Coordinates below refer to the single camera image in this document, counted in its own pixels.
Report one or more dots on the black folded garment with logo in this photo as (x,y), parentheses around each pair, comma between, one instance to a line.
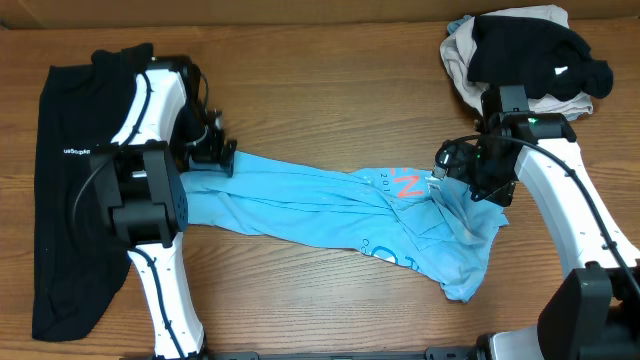
(77,267)

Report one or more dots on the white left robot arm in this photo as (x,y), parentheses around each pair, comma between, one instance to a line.
(142,201)

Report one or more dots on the grey-blue garment under pile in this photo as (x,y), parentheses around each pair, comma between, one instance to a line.
(463,25)

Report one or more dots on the beige folded garment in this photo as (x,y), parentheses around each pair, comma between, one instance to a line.
(457,50)

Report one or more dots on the light blue t-shirt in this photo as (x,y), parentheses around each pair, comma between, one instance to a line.
(404,216)

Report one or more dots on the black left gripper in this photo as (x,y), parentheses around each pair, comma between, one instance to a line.
(209,154)

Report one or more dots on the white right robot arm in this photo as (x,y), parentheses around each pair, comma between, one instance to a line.
(594,314)

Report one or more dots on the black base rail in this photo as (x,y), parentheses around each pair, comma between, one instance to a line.
(340,356)

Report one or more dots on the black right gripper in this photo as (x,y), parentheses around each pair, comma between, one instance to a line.
(501,192)

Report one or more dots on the black crumpled garment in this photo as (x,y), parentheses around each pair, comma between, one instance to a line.
(542,56)

